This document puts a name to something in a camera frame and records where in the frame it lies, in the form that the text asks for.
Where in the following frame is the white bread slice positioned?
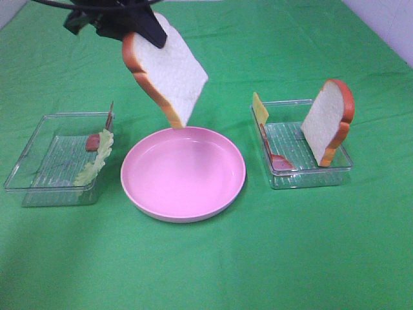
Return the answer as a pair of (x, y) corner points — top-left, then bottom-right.
(122, 12), (208, 129)

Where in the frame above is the clear left plastic tray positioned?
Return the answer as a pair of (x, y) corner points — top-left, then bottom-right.
(4, 112), (113, 207)

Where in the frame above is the clear right plastic tray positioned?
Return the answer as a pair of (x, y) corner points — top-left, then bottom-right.
(250, 99), (352, 189)

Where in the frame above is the pink round plate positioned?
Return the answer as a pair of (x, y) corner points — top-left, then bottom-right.
(121, 127), (246, 223)

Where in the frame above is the yellow cheese slice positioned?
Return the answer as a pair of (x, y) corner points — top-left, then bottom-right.
(252, 92), (269, 125)

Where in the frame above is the green lettuce leaf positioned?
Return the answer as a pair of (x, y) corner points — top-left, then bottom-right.
(74, 129), (114, 187)

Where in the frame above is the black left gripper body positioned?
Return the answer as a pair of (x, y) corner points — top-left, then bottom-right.
(64, 1), (152, 41)

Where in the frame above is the bacon strip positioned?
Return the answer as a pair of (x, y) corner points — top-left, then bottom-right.
(259, 123), (295, 171)
(85, 102), (114, 152)

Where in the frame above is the green tablecloth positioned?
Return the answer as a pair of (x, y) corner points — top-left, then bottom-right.
(1, 1), (412, 309)

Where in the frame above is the clear plastic tray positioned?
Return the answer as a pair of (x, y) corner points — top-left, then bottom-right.
(250, 99), (352, 189)
(4, 112), (113, 207)

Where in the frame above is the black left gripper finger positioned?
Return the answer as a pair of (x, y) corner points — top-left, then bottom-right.
(129, 6), (167, 49)

